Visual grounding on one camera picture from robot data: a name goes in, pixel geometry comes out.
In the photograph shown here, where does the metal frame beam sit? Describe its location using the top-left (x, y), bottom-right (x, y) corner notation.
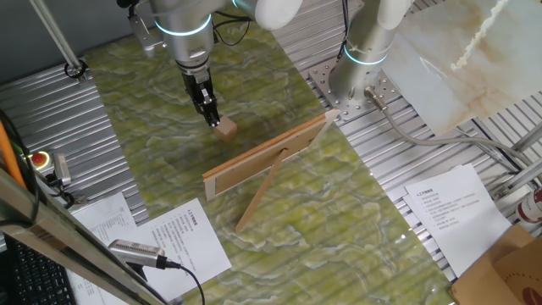
top-left (0, 167), bottom-right (170, 305)

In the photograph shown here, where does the beige marble pattern sheet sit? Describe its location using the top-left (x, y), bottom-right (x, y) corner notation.
top-left (380, 0), bottom-right (542, 137)

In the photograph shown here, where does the black computer keyboard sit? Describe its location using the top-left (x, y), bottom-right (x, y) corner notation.
top-left (0, 236), bottom-right (80, 305)

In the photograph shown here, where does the aluminium profile bar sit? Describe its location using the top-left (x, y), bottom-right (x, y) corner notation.
top-left (492, 158), bottom-right (542, 201)
top-left (510, 121), bottom-right (542, 153)

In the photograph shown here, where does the red emergency stop button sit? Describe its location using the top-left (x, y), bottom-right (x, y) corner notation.
top-left (25, 148), bottom-right (53, 173)

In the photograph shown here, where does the red and white can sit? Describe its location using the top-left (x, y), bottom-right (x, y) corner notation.
top-left (514, 187), bottom-right (542, 225)

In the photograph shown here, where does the printed white paper sheet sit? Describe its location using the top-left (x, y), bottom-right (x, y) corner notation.
top-left (67, 191), bottom-right (141, 305)
top-left (121, 197), bottom-right (233, 302)
top-left (402, 163), bottom-right (513, 280)

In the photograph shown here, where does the small wooden cube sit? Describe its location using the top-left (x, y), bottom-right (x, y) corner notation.
top-left (213, 115), bottom-right (239, 143)

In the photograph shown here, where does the grey robot power cable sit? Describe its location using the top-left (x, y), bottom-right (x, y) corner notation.
top-left (363, 86), bottom-right (542, 188)

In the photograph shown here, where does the brown cardboard box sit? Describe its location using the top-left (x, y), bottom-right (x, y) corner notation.
top-left (448, 223), bottom-right (542, 305)

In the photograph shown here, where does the wooden picture frame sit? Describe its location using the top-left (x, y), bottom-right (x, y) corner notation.
top-left (202, 108), bottom-right (341, 234)

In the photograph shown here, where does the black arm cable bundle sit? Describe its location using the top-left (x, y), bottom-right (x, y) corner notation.
top-left (210, 0), bottom-right (351, 61)

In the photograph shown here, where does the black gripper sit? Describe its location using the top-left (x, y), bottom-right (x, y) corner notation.
top-left (180, 65), bottom-right (221, 128)

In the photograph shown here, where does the black camera cable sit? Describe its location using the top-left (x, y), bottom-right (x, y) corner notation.
top-left (158, 256), bottom-right (207, 305)

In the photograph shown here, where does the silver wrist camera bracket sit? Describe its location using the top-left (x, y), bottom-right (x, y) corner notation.
top-left (126, 3), bottom-right (167, 59)

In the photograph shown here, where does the green marble pattern mat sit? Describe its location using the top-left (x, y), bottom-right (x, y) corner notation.
top-left (82, 16), bottom-right (456, 305)

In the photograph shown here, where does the aluminium camera pole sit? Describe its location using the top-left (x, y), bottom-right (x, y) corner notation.
top-left (28, 0), bottom-right (90, 84)

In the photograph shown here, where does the orange tube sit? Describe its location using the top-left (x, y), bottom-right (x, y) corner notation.
top-left (0, 119), bottom-right (27, 190)

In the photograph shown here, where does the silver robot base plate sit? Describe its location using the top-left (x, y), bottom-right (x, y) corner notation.
top-left (307, 57), bottom-right (408, 123)

